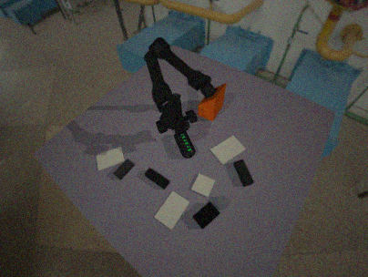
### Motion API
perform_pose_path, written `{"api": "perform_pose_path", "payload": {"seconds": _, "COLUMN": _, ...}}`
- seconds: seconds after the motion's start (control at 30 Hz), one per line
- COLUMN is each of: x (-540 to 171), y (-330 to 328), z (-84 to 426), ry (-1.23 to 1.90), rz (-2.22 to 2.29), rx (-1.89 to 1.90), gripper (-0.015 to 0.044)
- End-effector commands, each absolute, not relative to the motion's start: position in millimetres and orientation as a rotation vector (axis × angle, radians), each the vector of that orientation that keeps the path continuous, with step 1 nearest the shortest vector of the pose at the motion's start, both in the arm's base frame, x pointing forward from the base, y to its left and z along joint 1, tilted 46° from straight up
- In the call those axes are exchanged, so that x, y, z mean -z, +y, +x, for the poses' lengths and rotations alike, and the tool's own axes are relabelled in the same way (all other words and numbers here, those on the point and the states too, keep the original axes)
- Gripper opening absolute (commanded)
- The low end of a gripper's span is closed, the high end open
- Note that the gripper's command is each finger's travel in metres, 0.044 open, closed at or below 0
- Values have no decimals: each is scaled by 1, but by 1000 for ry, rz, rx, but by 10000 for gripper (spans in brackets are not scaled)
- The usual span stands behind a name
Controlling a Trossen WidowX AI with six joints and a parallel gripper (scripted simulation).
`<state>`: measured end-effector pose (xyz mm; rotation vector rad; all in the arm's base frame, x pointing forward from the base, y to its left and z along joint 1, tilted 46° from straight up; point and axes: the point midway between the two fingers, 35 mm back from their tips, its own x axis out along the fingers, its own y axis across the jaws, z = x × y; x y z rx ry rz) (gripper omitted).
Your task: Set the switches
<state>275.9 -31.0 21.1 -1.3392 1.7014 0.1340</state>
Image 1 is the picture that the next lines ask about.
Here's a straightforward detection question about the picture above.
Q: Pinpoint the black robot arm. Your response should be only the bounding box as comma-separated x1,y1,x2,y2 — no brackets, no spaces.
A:
144,37,217,135

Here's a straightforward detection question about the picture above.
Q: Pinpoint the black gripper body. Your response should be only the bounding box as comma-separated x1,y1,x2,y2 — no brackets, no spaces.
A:
156,110,198,134

